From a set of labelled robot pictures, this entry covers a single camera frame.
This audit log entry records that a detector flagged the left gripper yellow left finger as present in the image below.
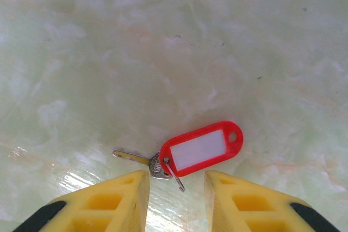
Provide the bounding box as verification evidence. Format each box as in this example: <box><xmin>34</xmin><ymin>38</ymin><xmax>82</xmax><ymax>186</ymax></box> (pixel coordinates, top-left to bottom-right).
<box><xmin>12</xmin><ymin>170</ymin><xmax>150</xmax><ymax>232</ymax></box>

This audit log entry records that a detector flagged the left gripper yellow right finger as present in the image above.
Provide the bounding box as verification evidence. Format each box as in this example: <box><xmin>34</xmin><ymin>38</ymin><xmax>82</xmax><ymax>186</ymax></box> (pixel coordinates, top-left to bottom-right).
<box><xmin>204</xmin><ymin>171</ymin><xmax>340</xmax><ymax>232</ymax></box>

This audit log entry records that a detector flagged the red key tag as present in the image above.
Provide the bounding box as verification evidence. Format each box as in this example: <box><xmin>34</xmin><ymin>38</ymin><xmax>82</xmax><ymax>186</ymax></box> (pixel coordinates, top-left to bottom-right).
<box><xmin>113</xmin><ymin>120</ymin><xmax>244</xmax><ymax>192</ymax></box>

